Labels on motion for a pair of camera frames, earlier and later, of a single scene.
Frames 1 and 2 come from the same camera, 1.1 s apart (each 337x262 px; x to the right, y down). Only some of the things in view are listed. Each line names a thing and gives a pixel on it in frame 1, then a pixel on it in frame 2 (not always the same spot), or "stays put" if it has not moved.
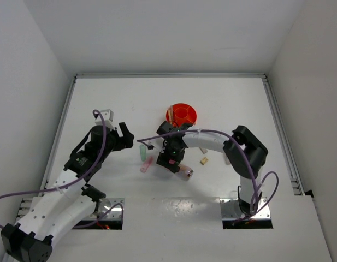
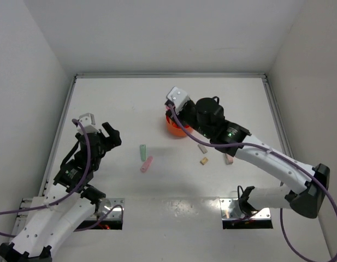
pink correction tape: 145,167 stays put
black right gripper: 164,158 → 189,104
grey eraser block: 204,150 stays put
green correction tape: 143,153 stays put
